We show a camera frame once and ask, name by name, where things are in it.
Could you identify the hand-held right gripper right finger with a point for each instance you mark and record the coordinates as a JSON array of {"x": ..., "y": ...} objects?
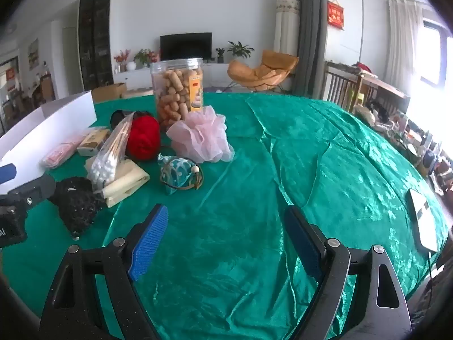
[{"x": 304, "y": 244}]

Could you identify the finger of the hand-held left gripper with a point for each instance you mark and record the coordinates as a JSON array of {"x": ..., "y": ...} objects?
[
  {"x": 7, "y": 173},
  {"x": 35, "y": 189}
]

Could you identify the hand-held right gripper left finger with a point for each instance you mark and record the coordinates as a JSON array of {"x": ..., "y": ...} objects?
[{"x": 148, "y": 244}]

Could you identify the black knitted item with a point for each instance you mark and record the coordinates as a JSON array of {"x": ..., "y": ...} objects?
[{"x": 76, "y": 205}]

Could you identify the white cardboard box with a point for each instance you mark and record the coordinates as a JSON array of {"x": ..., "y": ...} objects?
[{"x": 42, "y": 127}]

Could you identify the cream cloth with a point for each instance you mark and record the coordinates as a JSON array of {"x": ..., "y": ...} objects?
[{"x": 127, "y": 182}]

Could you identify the cotton swab packet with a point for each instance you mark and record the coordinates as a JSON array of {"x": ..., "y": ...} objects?
[{"x": 102, "y": 168}]

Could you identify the teal embroidered pouch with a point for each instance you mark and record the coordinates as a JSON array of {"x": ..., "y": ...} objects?
[{"x": 177, "y": 175}]

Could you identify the red yarn ball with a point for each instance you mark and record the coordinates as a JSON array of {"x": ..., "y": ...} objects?
[{"x": 143, "y": 138}]

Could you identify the pink mesh bath pouf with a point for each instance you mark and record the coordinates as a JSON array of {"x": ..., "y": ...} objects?
[{"x": 198, "y": 134}]

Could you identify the pink plastic packet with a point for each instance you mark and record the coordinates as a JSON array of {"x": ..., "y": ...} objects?
[{"x": 60, "y": 154}]

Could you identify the tan small carton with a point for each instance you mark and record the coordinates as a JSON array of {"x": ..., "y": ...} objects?
[{"x": 92, "y": 141}]

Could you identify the green satin tablecloth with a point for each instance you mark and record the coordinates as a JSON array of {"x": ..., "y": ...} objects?
[{"x": 247, "y": 184}]

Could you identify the black bag roll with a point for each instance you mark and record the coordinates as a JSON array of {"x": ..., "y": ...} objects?
[{"x": 118, "y": 117}]

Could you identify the brown cardboard box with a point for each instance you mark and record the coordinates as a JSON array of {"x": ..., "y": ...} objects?
[{"x": 108, "y": 92}]

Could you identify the white tablet device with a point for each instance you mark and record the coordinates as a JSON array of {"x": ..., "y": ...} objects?
[{"x": 424, "y": 226}]

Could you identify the small wooden table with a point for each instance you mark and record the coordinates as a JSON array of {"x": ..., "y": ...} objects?
[{"x": 138, "y": 93}]

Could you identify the clutter of household items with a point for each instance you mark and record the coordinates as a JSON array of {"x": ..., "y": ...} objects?
[{"x": 407, "y": 134}]

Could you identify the clear plastic snack jar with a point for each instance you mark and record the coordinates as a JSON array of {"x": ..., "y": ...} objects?
[{"x": 173, "y": 92}]

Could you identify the red flowers in vase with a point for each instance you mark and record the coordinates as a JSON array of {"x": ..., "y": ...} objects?
[{"x": 122, "y": 58}]

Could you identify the dark tall cabinet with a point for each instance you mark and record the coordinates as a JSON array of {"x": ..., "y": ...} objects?
[{"x": 95, "y": 42}]

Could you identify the wooden slatted bench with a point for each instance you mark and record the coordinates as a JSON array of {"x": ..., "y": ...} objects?
[{"x": 339, "y": 85}]

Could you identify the red and green flower bouquet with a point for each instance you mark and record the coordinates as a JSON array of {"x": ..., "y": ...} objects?
[{"x": 145, "y": 56}]

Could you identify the orange lounge chair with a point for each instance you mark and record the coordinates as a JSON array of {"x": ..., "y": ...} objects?
[{"x": 262, "y": 72}]

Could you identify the white television cabinet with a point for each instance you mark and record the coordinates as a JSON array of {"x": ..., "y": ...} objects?
[{"x": 212, "y": 74}]

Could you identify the black television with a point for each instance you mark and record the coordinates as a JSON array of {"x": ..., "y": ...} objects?
[{"x": 185, "y": 46}]

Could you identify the small green potted plant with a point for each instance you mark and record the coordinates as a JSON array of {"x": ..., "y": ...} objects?
[{"x": 220, "y": 55}]

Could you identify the large green potted plant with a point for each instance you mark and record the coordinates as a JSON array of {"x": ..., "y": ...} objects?
[{"x": 240, "y": 49}]

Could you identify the grey curtain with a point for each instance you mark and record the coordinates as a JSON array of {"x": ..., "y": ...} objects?
[{"x": 311, "y": 24}]

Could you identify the covered standing air conditioner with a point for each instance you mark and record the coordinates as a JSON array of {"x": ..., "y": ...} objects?
[{"x": 286, "y": 24}]

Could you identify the white sheer curtain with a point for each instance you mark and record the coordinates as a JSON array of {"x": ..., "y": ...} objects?
[{"x": 403, "y": 42}]

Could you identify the window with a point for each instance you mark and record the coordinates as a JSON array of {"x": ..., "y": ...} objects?
[{"x": 435, "y": 56}]

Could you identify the wall poster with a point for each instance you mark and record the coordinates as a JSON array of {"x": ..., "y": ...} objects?
[{"x": 33, "y": 55}]

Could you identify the red wall calendar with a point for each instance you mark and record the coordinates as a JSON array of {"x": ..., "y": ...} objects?
[{"x": 336, "y": 14}]

